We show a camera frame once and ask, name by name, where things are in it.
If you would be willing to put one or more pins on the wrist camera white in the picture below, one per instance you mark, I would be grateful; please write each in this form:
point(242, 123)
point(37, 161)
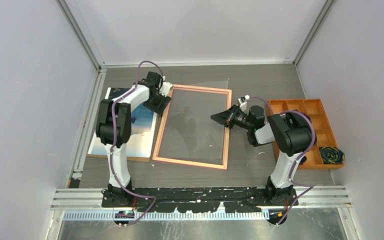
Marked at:
point(242, 102)
point(165, 88)

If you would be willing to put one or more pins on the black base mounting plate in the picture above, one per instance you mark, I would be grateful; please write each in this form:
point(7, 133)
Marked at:
point(249, 199)

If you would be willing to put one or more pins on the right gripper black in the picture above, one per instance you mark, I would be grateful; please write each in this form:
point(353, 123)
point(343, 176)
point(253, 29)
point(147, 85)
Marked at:
point(227, 117)

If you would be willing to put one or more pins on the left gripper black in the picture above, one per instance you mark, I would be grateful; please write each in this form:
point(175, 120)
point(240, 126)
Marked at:
point(160, 108)

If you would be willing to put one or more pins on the blue yellow rolled item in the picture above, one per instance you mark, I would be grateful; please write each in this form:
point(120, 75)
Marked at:
point(331, 155)

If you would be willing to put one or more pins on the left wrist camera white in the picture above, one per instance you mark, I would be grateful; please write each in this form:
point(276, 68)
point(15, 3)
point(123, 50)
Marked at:
point(165, 88)

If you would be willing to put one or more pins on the orange compartment tray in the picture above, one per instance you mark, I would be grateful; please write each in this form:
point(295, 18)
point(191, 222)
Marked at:
point(324, 134)

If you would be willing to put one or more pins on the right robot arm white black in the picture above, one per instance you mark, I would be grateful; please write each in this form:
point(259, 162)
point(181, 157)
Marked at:
point(293, 133)

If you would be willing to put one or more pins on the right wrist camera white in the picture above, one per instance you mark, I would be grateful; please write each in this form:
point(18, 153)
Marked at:
point(242, 102)

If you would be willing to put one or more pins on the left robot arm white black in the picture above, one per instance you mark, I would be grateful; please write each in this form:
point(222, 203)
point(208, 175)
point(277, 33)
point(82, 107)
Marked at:
point(114, 128)

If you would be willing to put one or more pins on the aluminium front rail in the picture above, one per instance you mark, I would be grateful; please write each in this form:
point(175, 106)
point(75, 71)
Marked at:
point(91, 198)

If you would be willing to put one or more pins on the pink wooden picture frame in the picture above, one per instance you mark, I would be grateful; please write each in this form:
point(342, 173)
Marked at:
point(192, 164)

